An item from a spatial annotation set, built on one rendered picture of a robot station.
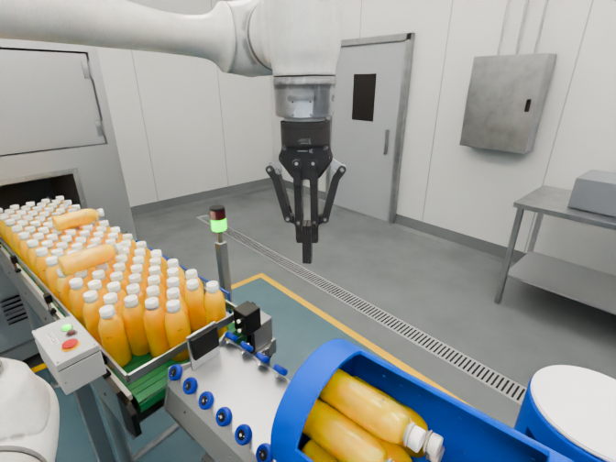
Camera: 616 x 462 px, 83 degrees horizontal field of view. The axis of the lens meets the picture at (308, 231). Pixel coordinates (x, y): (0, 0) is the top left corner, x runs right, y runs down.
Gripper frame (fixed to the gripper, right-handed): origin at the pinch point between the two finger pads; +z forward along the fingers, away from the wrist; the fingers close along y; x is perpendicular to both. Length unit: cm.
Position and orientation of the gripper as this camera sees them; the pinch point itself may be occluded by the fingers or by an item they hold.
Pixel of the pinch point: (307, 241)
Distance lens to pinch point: 60.3
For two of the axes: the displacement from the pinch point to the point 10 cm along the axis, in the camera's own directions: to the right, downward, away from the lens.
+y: 10.0, 0.2, -0.9
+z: 0.2, 9.3, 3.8
